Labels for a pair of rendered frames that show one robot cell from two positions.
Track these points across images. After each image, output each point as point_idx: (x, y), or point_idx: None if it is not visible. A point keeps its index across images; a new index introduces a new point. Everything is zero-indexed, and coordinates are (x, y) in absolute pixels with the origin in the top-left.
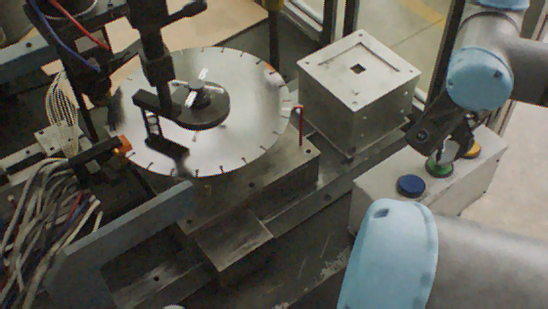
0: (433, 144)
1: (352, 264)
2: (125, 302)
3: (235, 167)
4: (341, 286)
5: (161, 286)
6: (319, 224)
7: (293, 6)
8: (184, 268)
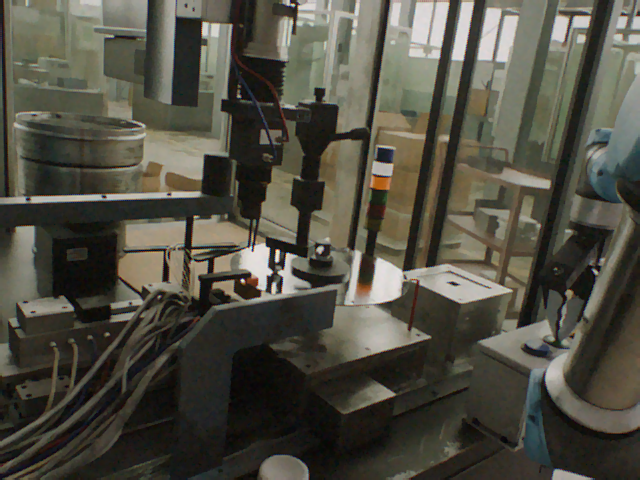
0: (568, 276)
1: (635, 106)
2: (225, 450)
3: (366, 303)
4: None
5: (267, 440)
6: (431, 413)
7: None
8: (291, 429)
